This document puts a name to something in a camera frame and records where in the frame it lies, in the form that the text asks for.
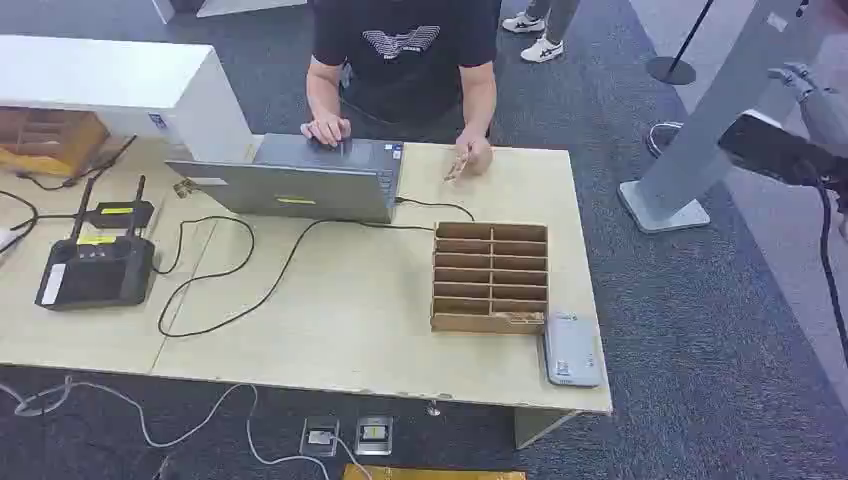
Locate person's right hand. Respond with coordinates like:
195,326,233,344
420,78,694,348
299,113,353,148

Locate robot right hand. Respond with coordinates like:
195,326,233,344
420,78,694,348
767,61,848,148

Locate person's left hand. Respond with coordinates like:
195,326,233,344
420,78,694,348
454,129,495,179

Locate grey laptop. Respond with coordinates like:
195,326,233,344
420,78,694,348
165,132,405,225

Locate person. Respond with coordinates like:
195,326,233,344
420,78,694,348
299,0,503,180
501,0,583,65

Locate grey pillar stand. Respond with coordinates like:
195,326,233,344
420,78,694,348
617,0,813,235

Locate white panel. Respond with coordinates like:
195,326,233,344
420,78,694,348
150,0,309,24

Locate black stanchion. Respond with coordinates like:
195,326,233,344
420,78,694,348
645,0,717,87

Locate wooden card box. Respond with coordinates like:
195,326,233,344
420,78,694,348
430,221,550,336

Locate small black device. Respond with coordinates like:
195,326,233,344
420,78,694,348
86,200,156,231

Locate white cabinet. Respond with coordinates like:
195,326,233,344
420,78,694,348
0,34,256,164

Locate black router with antennas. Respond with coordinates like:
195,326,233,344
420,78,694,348
34,175,157,311

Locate desk leg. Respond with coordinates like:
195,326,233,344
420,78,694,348
513,407,578,452

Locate wooden crate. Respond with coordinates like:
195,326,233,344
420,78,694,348
0,107,111,179

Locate floor socket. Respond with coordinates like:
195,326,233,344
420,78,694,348
354,415,394,457
299,415,341,458

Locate yellow sheet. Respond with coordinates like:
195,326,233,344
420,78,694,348
341,463,528,480

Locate long black cable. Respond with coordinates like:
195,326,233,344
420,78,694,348
153,195,477,339

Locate black camera cable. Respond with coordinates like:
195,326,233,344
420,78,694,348
811,178,848,367

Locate white cable loop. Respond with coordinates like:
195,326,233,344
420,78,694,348
645,120,685,160

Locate white floor cable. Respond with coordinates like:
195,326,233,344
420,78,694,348
0,376,372,480

